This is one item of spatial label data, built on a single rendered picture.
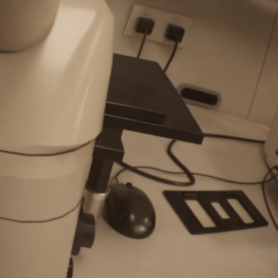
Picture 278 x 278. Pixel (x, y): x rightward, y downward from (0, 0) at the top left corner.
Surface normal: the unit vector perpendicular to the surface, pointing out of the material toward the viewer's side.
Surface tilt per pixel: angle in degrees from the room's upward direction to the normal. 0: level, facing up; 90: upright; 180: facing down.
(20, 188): 90
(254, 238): 0
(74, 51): 52
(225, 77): 90
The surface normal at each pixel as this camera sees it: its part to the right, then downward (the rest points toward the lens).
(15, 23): 0.05, 0.98
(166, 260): 0.29, -0.87
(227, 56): 0.17, 0.46
